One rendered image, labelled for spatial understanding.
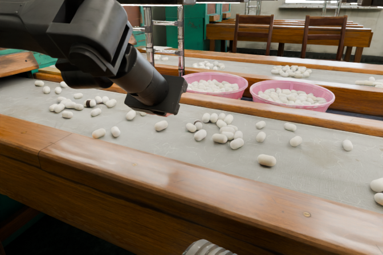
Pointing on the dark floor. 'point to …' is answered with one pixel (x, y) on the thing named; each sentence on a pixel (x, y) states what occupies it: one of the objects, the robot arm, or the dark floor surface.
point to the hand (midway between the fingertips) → (174, 109)
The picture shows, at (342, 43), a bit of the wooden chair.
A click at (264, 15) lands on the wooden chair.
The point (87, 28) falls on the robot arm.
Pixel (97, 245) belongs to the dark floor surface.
